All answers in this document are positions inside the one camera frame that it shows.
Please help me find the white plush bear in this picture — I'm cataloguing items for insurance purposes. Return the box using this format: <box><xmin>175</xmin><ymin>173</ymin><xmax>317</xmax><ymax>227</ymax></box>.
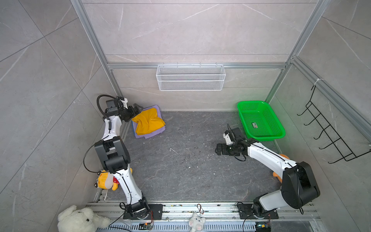
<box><xmin>58</xmin><ymin>205</ymin><xmax>111</xmax><ymax>232</ymax></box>

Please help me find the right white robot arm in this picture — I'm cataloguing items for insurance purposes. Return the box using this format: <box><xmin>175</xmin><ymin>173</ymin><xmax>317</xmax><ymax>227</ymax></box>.
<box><xmin>215</xmin><ymin>136</ymin><xmax>320</xmax><ymax>218</ymax></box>

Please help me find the yellow t-shirt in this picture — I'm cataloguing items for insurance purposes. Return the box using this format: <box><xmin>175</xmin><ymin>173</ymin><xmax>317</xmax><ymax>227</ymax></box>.
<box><xmin>132</xmin><ymin>108</ymin><xmax>166</xmax><ymax>135</ymax></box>

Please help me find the folded purple t-shirt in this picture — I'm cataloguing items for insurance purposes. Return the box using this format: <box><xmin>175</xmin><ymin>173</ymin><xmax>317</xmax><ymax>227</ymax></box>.
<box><xmin>132</xmin><ymin>105</ymin><xmax>166</xmax><ymax>139</ymax></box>

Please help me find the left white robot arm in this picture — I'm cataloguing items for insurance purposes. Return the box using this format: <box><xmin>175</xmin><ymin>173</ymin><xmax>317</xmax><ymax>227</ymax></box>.
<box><xmin>94</xmin><ymin>94</ymin><xmax>150</xmax><ymax>219</ymax></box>

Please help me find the green plastic basket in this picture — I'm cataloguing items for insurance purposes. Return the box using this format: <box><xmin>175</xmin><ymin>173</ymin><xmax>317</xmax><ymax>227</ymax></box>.
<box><xmin>237</xmin><ymin>101</ymin><xmax>286</xmax><ymax>142</ymax></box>

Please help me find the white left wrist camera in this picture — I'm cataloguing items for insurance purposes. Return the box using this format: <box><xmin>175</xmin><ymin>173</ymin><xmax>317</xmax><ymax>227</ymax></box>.
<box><xmin>120</xmin><ymin>97</ymin><xmax>128</xmax><ymax>108</ymax></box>

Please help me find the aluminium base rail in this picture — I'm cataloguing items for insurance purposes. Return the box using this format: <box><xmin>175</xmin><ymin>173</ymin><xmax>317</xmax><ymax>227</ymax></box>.
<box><xmin>87</xmin><ymin>201</ymin><xmax>326</xmax><ymax>232</ymax></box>

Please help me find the yellow plush toy red dress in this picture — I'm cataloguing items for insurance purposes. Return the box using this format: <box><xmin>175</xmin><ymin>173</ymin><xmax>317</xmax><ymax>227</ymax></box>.
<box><xmin>94</xmin><ymin>170</ymin><xmax>120</xmax><ymax>190</ymax></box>

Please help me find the orange plush toy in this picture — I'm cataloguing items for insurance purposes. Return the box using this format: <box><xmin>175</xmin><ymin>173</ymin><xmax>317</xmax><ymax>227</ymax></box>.
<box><xmin>272</xmin><ymin>153</ymin><xmax>290</xmax><ymax>183</ymax></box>

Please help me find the black corrugated cable hose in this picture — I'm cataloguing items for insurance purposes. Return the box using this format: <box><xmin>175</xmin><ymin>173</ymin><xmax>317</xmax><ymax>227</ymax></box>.
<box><xmin>96</xmin><ymin>94</ymin><xmax>119</xmax><ymax>119</ymax></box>

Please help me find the small white plush toy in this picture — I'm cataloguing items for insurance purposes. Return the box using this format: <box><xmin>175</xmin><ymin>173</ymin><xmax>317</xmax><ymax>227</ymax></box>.
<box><xmin>188</xmin><ymin>212</ymin><xmax>206</xmax><ymax>232</ymax></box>

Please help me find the black wire hook rack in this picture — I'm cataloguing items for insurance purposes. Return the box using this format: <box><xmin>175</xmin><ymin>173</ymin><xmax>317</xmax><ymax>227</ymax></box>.
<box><xmin>297</xmin><ymin>85</ymin><xmax>371</xmax><ymax>164</ymax></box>

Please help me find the white wire mesh basket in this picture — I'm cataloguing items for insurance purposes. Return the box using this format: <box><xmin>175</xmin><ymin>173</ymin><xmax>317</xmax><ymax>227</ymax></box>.
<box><xmin>156</xmin><ymin>64</ymin><xmax>226</xmax><ymax>91</ymax></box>

